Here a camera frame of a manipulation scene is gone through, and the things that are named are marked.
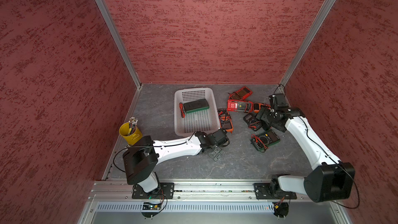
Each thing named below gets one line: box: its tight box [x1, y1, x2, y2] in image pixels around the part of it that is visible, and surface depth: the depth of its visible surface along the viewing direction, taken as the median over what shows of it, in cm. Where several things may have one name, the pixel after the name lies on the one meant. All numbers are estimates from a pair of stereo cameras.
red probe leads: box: [178, 102, 186, 119], surface depth 102 cm
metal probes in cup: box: [128, 116, 138, 135], surface depth 81 cm
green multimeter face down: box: [183, 98, 210, 114], surface depth 105 cm
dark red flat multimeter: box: [227, 86, 253, 101], surface depth 112 cm
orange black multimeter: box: [217, 108, 234, 134], surface depth 98 cm
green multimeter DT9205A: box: [250, 129, 281, 153], surface depth 91 cm
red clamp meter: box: [226, 99, 253, 113], surface depth 103 cm
